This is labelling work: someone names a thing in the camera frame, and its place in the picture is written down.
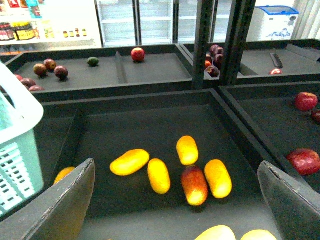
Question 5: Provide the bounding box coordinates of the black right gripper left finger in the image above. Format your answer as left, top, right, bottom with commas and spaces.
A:
0, 158, 96, 240

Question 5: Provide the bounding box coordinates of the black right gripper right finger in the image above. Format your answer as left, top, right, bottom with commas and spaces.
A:
257, 161, 320, 240

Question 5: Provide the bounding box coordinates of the red orange mango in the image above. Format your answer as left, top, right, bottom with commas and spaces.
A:
181, 165, 209, 207

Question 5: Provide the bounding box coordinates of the light blue plastic basket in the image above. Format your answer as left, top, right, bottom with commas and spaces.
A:
0, 63, 44, 218

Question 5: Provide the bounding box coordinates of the yellow mango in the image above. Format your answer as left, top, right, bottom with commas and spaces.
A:
204, 159, 233, 199
176, 135, 199, 166
195, 225, 236, 240
241, 229, 277, 240
109, 149, 150, 176
53, 166, 75, 185
147, 158, 171, 195

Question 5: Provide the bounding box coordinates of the green avocado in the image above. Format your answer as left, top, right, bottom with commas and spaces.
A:
87, 57, 100, 67

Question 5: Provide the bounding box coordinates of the red apple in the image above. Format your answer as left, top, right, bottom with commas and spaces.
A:
130, 47, 146, 62
294, 92, 319, 112
286, 148, 320, 176

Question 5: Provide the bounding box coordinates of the black foam fruit tray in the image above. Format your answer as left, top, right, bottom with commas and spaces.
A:
35, 90, 280, 240

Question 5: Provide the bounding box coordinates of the purple passion fruit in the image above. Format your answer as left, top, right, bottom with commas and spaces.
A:
43, 58, 57, 72
33, 63, 48, 77
54, 65, 69, 80

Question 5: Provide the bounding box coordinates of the white chest freezer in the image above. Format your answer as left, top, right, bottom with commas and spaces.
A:
246, 5, 300, 42

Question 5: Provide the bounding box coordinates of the white grocery shelf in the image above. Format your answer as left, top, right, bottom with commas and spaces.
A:
0, 0, 102, 56

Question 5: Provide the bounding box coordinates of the glass door display fridge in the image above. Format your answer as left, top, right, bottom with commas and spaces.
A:
96, 0, 241, 48

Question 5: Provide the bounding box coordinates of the black metal shelf post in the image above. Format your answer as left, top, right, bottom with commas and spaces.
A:
191, 0, 256, 90

